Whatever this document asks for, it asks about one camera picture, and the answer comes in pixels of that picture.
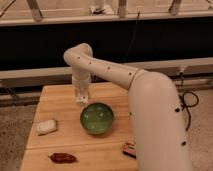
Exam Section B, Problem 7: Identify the long metal rail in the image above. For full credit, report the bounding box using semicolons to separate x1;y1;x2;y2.
0;57;213;88

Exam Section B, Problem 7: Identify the pale translucent gripper finger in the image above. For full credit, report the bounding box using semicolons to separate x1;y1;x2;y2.
75;89;83;103

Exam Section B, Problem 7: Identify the green ceramic bowl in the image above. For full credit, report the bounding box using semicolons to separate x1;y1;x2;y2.
80;103;114;135

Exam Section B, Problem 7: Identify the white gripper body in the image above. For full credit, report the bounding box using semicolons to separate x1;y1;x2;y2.
72;68;91;90

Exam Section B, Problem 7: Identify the white soap bar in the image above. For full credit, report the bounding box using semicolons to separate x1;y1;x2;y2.
36;119;57;135

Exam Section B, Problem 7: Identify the small dark gadget on shelf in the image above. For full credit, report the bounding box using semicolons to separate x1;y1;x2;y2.
90;7;104;15

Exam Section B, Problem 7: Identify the black hanging cable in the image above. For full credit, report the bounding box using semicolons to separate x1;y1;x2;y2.
123;10;141;64

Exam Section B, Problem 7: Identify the black floor cable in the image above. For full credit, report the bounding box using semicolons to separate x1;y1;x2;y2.
179;71;200;132

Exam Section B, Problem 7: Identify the dark red chili pepper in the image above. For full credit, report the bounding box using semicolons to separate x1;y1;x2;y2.
49;153;77;164

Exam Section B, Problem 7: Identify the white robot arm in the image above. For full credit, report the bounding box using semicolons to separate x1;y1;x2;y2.
64;43;193;171

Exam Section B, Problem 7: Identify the small orange box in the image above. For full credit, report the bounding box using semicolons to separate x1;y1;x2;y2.
122;142;136;158

